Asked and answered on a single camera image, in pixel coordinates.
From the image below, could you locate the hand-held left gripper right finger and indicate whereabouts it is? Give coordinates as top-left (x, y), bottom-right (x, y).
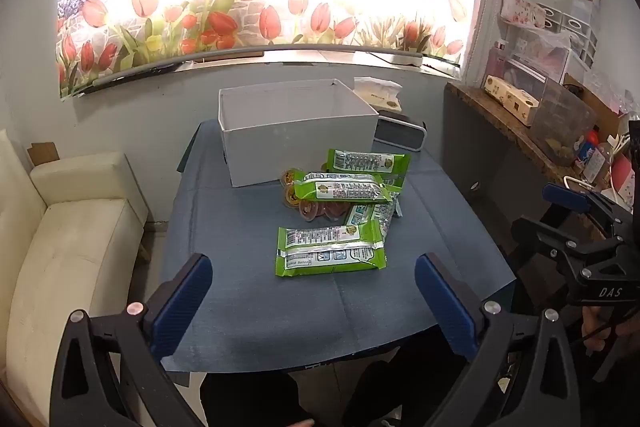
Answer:
top-left (415, 253), bottom-right (586, 427)

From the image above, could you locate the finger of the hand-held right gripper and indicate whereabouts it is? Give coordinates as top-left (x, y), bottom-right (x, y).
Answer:
top-left (511, 217), bottom-right (626, 278)
top-left (542, 183), bottom-right (632, 233)

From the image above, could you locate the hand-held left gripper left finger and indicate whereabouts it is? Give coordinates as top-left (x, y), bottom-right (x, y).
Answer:
top-left (50, 253), bottom-right (213, 427)

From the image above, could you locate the green snack packet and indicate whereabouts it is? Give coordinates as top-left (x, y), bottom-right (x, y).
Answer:
top-left (344, 201), bottom-right (402, 239)
top-left (275, 220), bottom-right (389, 278)
top-left (292, 171), bottom-right (397, 204)
top-left (326, 148), bottom-right (412, 182)

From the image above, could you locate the white box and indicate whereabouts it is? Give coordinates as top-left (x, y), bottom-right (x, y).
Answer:
top-left (218, 79), bottom-right (380, 188)

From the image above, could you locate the person's right hand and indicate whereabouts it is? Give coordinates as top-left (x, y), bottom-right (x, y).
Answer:
top-left (582, 306), bottom-right (620, 353)

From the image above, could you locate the bottle with red cap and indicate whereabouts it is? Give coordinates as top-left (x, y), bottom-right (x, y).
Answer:
top-left (576, 131), bottom-right (610, 184)

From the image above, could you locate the pink packet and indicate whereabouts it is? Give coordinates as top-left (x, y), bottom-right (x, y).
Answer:
top-left (609, 153), bottom-right (637, 198)

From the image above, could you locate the blue table cloth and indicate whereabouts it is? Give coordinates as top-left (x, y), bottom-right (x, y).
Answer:
top-left (159, 119), bottom-right (516, 373)

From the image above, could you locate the clear grey plastic container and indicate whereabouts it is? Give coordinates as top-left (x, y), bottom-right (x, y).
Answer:
top-left (530, 77), bottom-right (599, 167)

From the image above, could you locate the cluttered side shelf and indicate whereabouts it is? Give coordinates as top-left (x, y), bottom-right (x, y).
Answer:
top-left (445, 82), bottom-right (610, 240)

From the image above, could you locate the cream patterned box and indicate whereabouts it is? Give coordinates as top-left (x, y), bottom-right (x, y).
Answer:
top-left (482, 74), bottom-right (544, 126)

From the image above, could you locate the white leather sofa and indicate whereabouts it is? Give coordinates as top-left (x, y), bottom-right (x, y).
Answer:
top-left (0, 129), bottom-right (150, 413)

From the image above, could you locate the clear plastic storage box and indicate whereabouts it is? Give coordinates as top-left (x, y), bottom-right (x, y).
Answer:
top-left (506, 29), bottom-right (572, 84)

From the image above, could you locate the pink bottle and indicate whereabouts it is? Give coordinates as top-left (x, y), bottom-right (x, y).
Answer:
top-left (487, 40), bottom-right (509, 80)

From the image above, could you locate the white drawer organizer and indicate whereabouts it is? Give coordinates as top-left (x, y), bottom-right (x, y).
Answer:
top-left (542, 0), bottom-right (600, 68)

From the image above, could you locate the pink floral pouch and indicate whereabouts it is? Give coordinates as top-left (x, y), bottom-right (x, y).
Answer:
top-left (501, 0), bottom-right (546, 30)

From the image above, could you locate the white long block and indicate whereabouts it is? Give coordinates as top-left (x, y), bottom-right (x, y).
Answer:
top-left (384, 51), bottom-right (426, 68)

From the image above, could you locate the cream tissue pack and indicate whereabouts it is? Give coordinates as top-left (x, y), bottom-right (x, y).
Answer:
top-left (353, 76), bottom-right (404, 112)

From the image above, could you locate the tulip print window film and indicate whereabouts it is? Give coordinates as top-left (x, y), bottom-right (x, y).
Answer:
top-left (57, 0), bottom-right (488, 98)

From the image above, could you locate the white cable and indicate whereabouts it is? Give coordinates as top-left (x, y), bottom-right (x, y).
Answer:
top-left (562, 174), bottom-right (595, 194)

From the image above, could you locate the black clock with white frame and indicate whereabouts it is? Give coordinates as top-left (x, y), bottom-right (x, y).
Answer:
top-left (374, 109), bottom-right (427, 152)

